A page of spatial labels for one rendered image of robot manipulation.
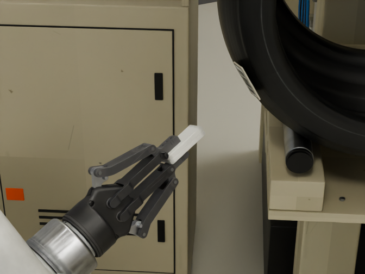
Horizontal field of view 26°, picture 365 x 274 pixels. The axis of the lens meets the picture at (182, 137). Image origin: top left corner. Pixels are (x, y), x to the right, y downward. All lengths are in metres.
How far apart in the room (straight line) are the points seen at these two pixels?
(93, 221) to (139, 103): 0.97
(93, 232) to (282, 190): 0.37
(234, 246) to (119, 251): 0.45
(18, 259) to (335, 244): 1.09
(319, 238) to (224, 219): 0.88
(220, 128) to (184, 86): 1.25
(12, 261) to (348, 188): 0.71
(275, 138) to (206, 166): 1.55
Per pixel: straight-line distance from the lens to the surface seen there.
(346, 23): 1.57
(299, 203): 1.32
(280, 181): 1.29
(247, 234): 2.61
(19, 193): 2.21
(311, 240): 1.82
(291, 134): 1.31
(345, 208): 1.35
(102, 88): 1.99
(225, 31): 1.20
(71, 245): 1.04
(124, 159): 1.09
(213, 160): 2.98
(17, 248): 0.86
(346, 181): 1.42
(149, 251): 2.25
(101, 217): 1.06
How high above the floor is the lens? 1.56
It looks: 30 degrees down
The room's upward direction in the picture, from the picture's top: straight up
